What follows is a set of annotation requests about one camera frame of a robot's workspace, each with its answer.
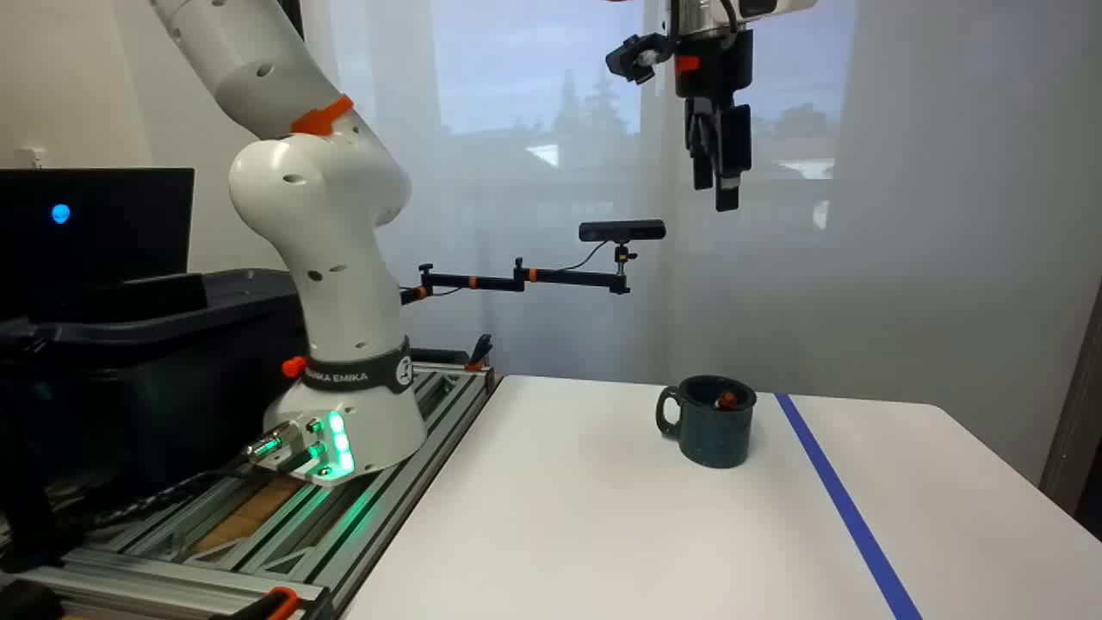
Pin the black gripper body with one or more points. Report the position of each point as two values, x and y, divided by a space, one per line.
714 70

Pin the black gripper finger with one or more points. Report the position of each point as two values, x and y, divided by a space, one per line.
733 141
700 141

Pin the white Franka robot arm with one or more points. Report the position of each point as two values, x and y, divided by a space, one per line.
323 194

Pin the white sheer curtain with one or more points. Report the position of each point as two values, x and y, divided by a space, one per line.
519 140

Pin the dark green ceramic mug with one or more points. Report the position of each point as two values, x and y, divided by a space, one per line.
718 435

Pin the orange black clamp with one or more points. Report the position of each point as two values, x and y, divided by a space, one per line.
285 605
480 352

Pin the long blue tape strip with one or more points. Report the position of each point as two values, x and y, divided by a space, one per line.
847 500

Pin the large black plastic bin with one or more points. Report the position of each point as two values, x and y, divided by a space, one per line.
175 365

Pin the black computer monitor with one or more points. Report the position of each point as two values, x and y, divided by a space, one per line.
97 236

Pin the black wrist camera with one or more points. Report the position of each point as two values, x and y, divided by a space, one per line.
640 55

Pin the black stereo camera bar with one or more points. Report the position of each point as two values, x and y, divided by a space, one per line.
620 232

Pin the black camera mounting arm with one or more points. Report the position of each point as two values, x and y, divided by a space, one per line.
519 276

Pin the aluminium extrusion base frame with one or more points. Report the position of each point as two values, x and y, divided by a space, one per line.
347 530

